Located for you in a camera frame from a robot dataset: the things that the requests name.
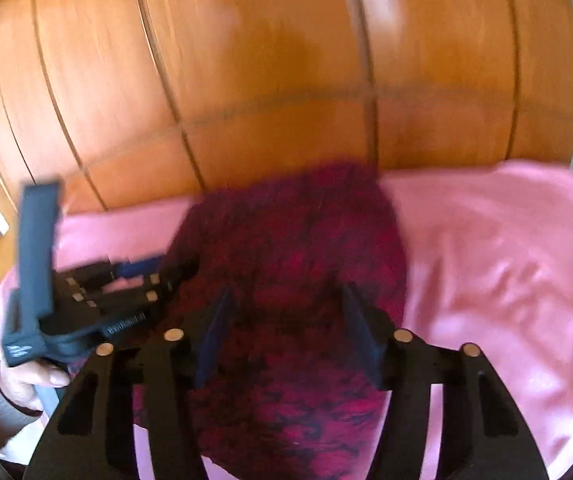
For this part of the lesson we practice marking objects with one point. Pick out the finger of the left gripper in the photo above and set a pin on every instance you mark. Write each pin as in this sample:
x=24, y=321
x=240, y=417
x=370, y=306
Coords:
x=132, y=269

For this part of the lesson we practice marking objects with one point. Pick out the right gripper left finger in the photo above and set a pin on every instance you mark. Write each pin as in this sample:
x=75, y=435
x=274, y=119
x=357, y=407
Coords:
x=90, y=435

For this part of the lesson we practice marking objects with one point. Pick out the person's left hand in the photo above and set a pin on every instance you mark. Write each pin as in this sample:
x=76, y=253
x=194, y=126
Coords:
x=19, y=384

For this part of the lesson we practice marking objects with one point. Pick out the wooden panelled headboard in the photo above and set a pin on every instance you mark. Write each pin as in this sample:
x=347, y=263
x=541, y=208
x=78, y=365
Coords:
x=134, y=100

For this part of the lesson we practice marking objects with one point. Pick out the dark red floral sweater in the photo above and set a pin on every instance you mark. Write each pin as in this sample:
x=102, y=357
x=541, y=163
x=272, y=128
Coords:
x=288, y=399

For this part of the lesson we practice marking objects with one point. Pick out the pink bed sheet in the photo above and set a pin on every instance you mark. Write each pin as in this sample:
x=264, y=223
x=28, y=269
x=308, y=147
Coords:
x=491, y=258

